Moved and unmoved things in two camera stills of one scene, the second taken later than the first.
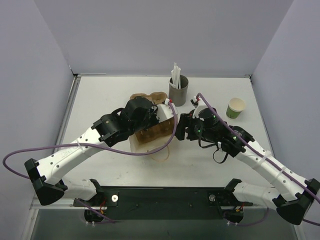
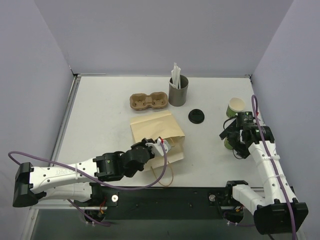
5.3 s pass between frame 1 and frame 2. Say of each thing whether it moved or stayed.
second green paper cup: stayed
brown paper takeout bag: moved
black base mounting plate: stayed
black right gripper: moved
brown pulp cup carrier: stayed
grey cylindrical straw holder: stayed
